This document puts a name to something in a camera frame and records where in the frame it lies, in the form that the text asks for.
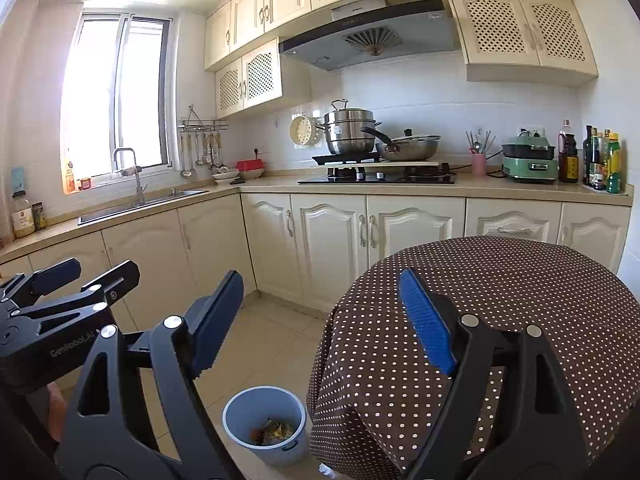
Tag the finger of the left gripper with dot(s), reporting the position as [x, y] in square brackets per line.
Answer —
[43, 282]
[110, 286]

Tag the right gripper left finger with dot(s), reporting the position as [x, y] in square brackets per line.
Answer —
[136, 412]

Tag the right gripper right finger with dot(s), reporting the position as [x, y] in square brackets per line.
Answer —
[509, 413]

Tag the gold brown foil wrapper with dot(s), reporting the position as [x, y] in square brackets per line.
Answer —
[272, 432]

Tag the steel kitchen sink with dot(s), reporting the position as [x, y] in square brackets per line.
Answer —
[114, 211]

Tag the chrome kitchen faucet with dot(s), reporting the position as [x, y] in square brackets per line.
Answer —
[131, 171]

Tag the light blue trash bin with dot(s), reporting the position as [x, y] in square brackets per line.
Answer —
[250, 408]

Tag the clear jar white label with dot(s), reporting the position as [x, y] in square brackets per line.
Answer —
[23, 223]

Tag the red container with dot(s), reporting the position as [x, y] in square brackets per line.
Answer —
[250, 169]

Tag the hanging utensil rack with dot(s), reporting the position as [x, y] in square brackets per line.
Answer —
[200, 144]

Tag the brown polka dot tablecloth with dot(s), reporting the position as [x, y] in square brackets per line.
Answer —
[373, 399]

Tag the cream base cabinets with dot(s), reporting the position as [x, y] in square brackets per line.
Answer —
[304, 248]

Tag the stainless steamer pot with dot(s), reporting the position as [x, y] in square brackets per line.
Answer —
[342, 125]

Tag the green bottle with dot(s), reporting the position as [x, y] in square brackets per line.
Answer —
[614, 182]

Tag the dark soy sauce bottle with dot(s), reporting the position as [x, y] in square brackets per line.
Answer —
[567, 154]

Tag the green electric cooker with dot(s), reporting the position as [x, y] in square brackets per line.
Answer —
[529, 157]

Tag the pink utensil cup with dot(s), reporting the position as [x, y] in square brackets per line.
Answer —
[479, 165]

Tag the black gas stove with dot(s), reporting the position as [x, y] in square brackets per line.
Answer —
[370, 168]

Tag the steel wok with lid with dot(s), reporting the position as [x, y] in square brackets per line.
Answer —
[406, 148]

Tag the grey range hood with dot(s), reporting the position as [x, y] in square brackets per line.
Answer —
[404, 29]

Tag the cream upper cabinets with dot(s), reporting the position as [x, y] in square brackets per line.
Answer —
[262, 51]

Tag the window with frame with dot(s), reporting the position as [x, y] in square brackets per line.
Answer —
[113, 105]

